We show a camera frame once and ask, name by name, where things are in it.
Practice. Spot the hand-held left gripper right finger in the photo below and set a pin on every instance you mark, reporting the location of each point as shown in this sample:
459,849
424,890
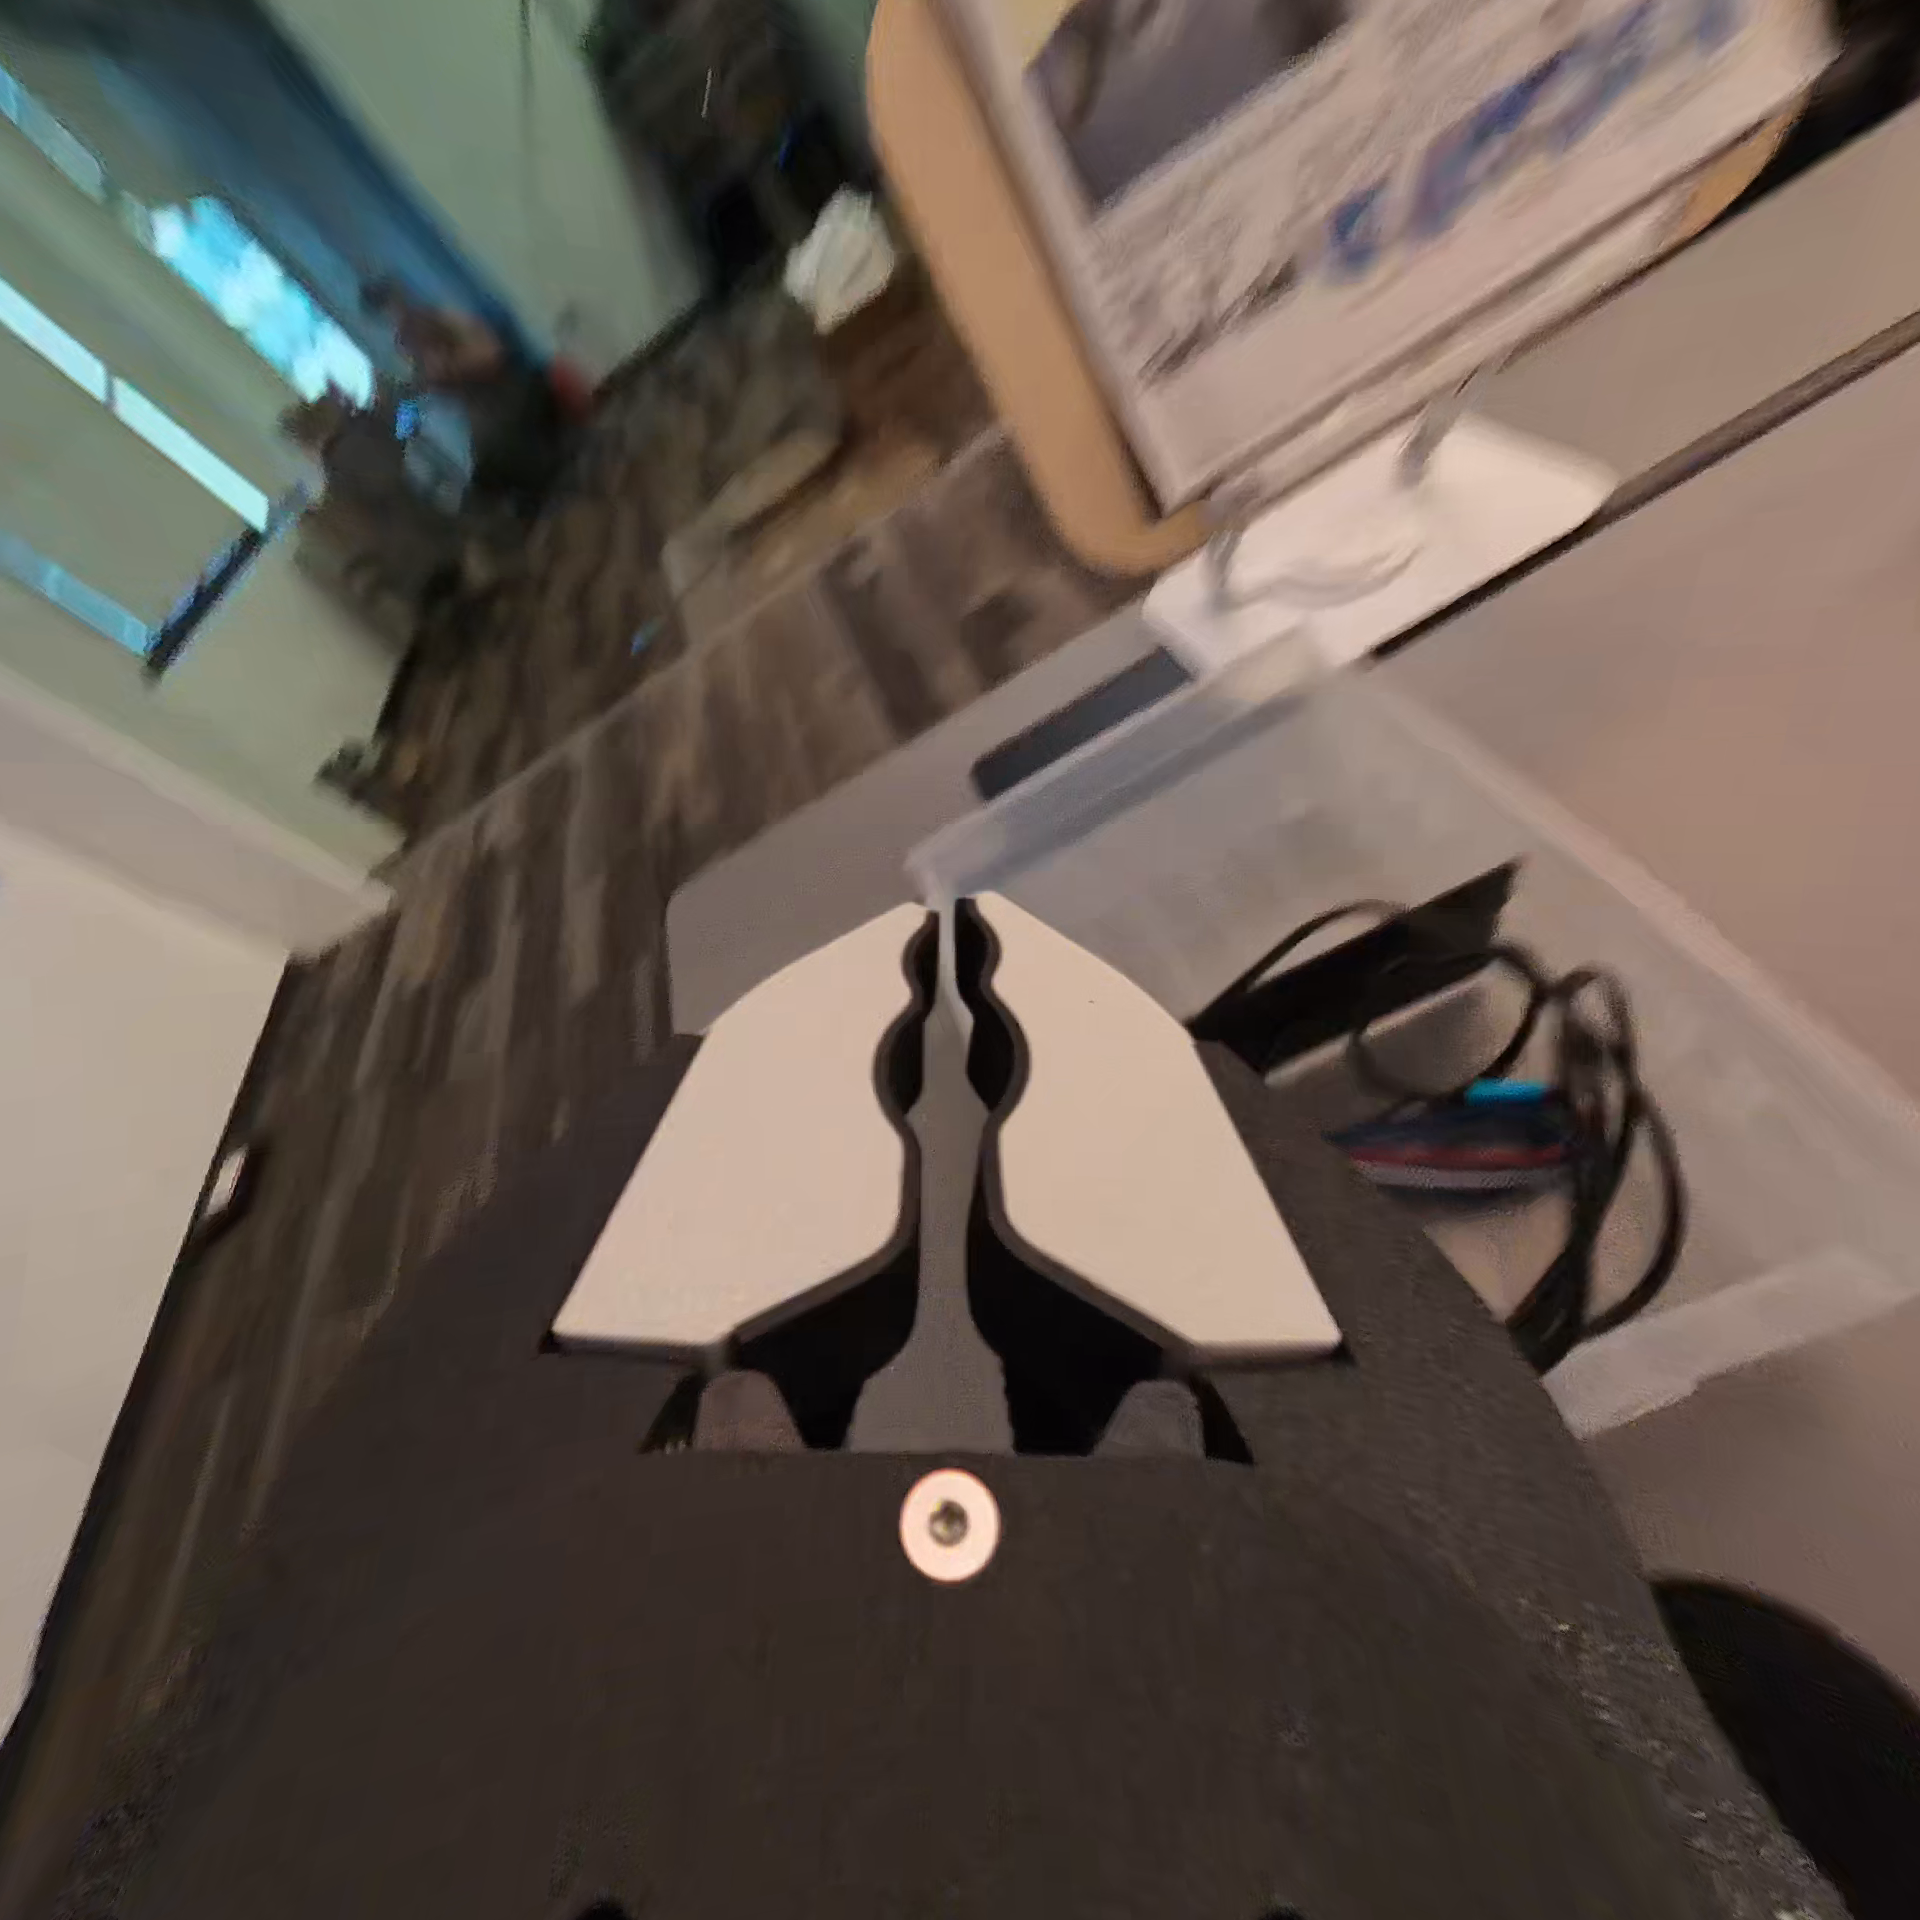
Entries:
1154,1201

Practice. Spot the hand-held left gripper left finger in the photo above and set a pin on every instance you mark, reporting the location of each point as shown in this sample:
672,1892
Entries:
735,1184

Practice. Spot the clear plastic bin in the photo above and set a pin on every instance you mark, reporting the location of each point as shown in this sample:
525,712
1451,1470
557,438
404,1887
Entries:
1724,975

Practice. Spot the black bin divider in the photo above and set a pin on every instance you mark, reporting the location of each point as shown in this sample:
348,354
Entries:
1441,930

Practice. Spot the black desk mat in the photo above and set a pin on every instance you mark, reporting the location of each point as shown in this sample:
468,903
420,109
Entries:
1080,727

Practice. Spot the small floor fixture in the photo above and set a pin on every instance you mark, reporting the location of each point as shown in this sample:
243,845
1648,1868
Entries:
229,1193

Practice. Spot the cardboard box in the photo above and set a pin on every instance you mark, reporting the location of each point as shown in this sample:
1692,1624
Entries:
763,481

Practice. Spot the white metal document stand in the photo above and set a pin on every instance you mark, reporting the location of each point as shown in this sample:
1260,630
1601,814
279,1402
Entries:
1425,525

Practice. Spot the black wrist rest pad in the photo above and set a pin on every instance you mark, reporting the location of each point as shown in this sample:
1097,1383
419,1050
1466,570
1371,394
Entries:
1815,1756

